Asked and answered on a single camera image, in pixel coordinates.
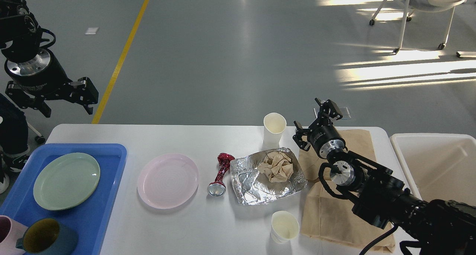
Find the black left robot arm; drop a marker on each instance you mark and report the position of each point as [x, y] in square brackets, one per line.
[20, 33]

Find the pink mug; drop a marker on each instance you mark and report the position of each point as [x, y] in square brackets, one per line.
[10, 232]

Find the crushed red can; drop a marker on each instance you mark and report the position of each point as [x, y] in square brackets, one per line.
[218, 188]

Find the lying white paper cup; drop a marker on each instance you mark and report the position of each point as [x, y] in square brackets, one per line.
[284, 227]

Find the green plate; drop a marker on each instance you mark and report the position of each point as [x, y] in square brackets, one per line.
[67, 181]

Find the brown paper bag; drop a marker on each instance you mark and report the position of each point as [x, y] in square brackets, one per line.
[331, 219]

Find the pink plate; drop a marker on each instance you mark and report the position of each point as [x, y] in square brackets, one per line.
[168, 181]

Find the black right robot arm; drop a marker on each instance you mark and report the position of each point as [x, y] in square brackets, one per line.
[438, 227]

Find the upright white paper cup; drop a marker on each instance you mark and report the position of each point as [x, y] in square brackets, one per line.
[274, 126]

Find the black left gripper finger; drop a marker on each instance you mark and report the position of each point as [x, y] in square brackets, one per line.
[23, 100]
[83, 92]

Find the blue plastic tray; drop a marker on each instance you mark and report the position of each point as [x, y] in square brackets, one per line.
[90, 218]

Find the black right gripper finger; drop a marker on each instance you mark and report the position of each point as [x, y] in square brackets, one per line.
[302, 136]
[328, 112]

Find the person dark trousers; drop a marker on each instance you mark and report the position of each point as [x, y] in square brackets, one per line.
[13, 136]

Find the teal mug yellow inside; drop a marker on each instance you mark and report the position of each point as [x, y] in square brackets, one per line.
[48, 237]

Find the aluminium foil tray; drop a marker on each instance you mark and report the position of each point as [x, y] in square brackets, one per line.
[253, 188]

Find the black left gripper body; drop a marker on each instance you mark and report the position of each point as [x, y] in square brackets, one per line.
[42, 77]

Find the white office chair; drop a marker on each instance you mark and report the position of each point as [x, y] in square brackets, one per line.
[410, 6]

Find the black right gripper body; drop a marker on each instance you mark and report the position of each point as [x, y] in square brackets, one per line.
[326, 140]

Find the white plastic bin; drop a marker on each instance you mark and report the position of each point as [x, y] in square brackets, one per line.
[438, 165]

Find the crumpled brown paper napkin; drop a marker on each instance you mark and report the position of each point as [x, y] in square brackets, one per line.
[277, 167]

